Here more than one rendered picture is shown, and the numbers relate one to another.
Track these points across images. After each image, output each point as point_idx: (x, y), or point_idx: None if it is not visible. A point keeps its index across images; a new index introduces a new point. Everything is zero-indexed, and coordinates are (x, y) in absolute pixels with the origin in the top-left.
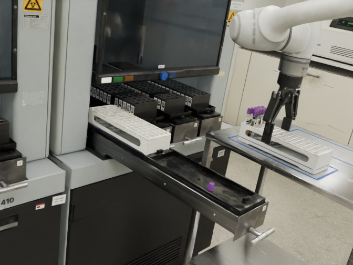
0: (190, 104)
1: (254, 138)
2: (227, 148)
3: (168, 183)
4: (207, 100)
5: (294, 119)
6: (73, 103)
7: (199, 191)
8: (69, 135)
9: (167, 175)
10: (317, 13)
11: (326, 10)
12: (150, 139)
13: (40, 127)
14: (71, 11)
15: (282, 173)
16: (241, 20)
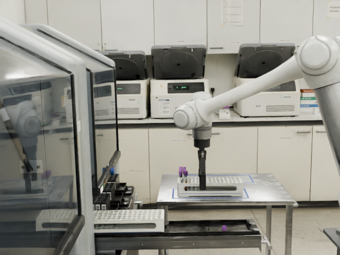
0: (115, 187)
1: (189, 190)
2: (179, 205)
3: (196, 241)
4: (119, 179)
5: (205, 167)
6: (90, 219)
7: (223, 234)
8: (91, 249)
9: (195, 236)
10: (236, 98)
11: (241, 96)
12: (163, 218)
13: (84, 251)
14: (84, 142)
15: (229, 204)
16: (187, 113)
